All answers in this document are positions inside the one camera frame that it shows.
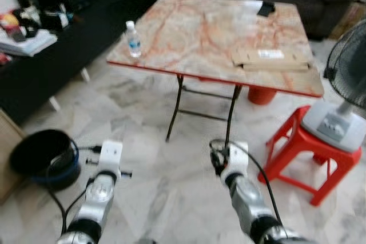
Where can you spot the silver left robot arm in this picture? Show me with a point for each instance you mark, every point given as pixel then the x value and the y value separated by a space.
pixel 96 198

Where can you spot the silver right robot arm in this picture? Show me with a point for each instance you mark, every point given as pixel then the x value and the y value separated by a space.
pixel 251 201

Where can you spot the black rubbish bin blue band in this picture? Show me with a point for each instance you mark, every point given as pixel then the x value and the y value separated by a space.
pixel 40 150

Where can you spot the orange plastic bucket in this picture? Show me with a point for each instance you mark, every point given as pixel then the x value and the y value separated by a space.
pixel 261 95

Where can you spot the red plastic stool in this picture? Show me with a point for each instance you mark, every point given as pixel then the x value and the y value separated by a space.
pixel 297 152

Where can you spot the flat brown cardboard box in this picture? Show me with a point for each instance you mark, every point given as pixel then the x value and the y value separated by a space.
pixel 271 60

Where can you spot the grey electric fan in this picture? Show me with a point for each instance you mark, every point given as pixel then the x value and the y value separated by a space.
pixel 334 124

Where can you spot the marble top folding table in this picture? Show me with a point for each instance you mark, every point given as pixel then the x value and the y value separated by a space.
pixel 217 32

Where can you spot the clear plastic water bottle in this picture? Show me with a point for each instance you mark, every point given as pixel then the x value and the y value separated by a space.
pixel 133 41

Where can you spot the small black pouch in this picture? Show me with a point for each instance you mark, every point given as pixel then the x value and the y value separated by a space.
pixel 266 8

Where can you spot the long black low cabinet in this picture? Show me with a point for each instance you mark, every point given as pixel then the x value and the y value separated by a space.
pixel 68 55

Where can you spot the brown cardboard panel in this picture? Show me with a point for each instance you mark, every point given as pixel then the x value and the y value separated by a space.
pixel 8 158

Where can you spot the white stack of papers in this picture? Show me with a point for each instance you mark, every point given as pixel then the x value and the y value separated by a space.
pixel 26 43

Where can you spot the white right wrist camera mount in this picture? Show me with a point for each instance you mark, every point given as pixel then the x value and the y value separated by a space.
pixel 237 158

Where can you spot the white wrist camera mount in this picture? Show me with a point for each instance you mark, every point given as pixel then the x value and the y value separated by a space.
pixel 237 158
pixel 110 155

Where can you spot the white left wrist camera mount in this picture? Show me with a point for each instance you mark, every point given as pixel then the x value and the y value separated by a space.
pixel 110 155

